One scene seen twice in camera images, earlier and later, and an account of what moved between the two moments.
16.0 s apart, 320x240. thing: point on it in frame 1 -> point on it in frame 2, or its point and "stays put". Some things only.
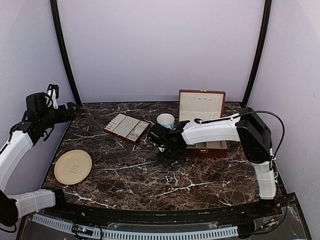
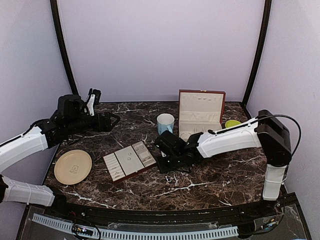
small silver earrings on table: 167,179 stays put
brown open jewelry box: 196,104 stays put
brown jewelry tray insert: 127,128 -> 128,160
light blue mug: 166,119 stays put
